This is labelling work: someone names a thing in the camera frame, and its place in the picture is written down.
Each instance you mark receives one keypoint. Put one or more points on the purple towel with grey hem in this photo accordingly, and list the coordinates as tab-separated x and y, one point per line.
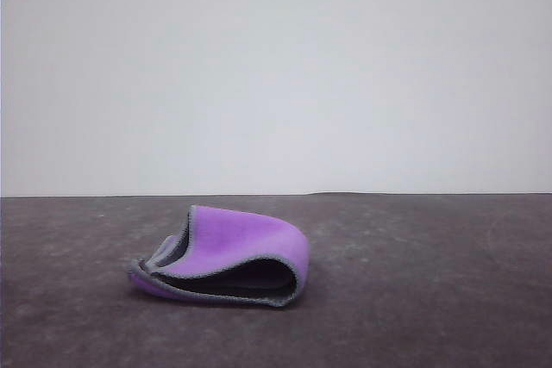
241	234

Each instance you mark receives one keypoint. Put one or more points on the grey table cloth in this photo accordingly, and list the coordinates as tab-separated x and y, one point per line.
409	299

